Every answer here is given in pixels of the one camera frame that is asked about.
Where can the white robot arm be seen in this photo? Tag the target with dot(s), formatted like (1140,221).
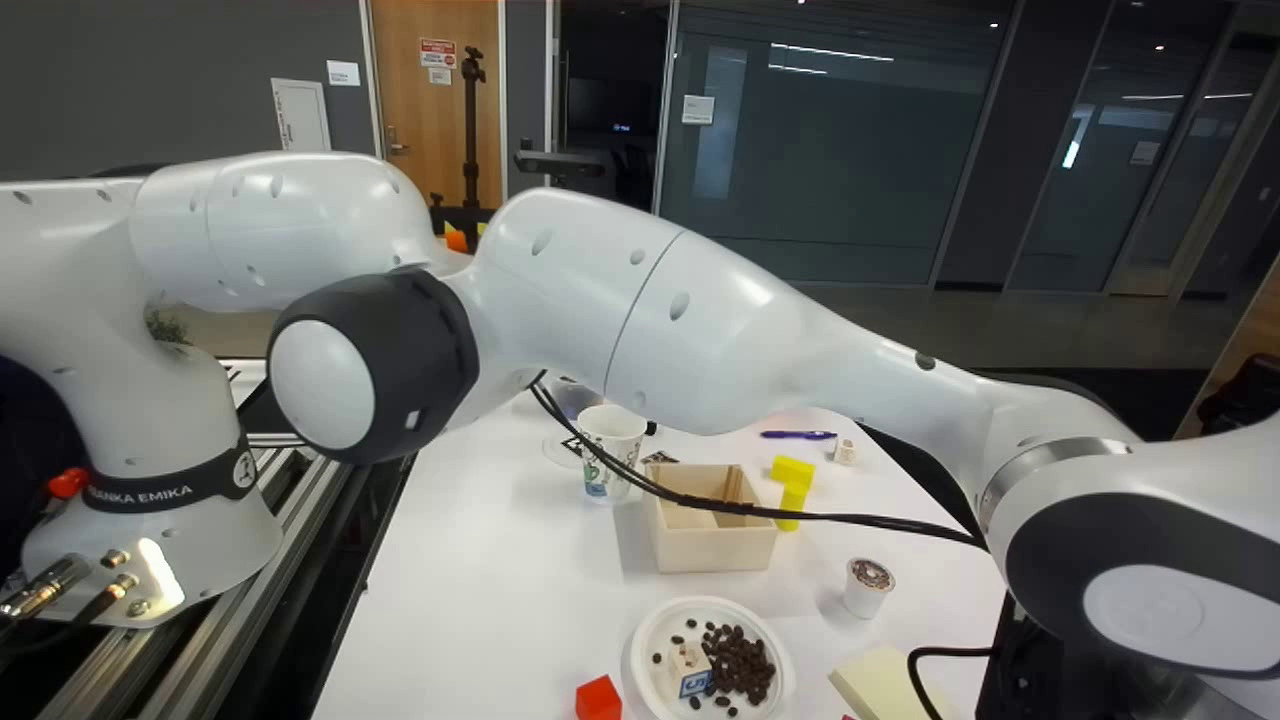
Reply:
(1160,549)

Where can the patterned paper cup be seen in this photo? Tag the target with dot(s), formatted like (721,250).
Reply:
(615,446)

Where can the blue pen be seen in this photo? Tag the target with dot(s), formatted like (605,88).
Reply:
(796,434)

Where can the wooden box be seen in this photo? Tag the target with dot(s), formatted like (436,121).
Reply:
(701,530)

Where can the yellow block lying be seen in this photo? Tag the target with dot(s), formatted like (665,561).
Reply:
(794,485)

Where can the black tripod pole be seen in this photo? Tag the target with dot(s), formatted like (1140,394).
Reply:
(461,225)

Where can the white plate with dark pieces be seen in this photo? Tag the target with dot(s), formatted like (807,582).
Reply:
(709,657)

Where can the small white tape roll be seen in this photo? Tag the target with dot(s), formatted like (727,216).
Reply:
(865,586)

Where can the red small cube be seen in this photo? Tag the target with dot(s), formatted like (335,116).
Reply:
(599,703)

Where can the yellow sticky note pad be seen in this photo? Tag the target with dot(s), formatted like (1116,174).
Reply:
(879,686)

